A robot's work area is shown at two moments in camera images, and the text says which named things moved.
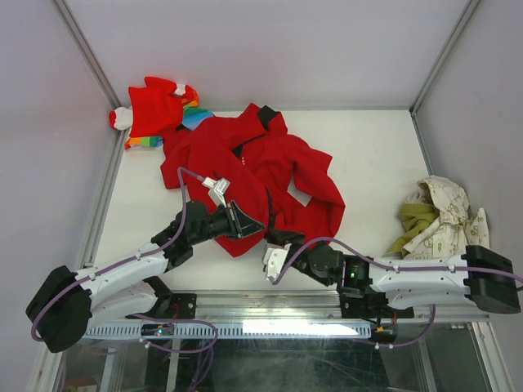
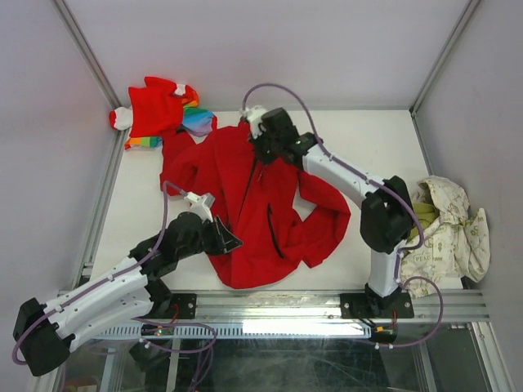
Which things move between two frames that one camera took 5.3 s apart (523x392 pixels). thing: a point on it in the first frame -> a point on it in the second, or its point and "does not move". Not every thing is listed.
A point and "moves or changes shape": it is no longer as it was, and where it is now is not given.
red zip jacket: [263, 176] moves or changes shape
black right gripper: [281, 238] -> [264, 159]
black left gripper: [239, 224] -> [224, 241]
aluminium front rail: [271, 315] does not move
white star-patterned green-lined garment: [436, 224] does not move
